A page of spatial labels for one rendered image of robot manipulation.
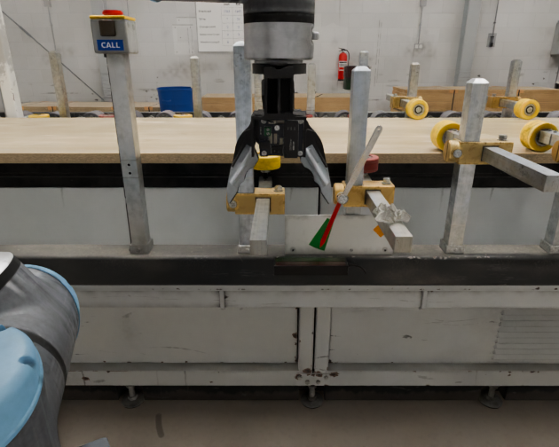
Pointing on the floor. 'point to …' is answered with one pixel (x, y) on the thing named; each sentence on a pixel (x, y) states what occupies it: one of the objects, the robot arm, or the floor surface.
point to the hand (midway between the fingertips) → (279, 202)
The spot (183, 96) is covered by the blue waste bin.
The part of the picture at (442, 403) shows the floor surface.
